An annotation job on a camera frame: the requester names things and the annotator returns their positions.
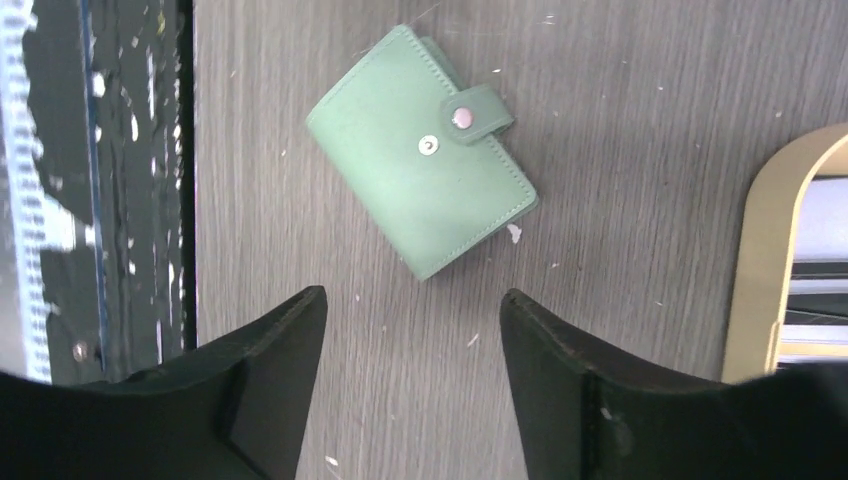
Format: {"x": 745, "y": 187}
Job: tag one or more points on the green leather card holder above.
{"x": 420, "y": 149}

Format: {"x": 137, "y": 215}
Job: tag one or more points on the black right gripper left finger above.
{"x": 235, "y": 408}

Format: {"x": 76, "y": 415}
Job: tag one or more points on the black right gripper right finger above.
{"x": 587, "y": 409}

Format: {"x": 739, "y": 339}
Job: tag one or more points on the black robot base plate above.
{"x": 100, "y": 149}

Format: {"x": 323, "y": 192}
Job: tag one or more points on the beige oval card tray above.
{"x": 766, "y": 249}

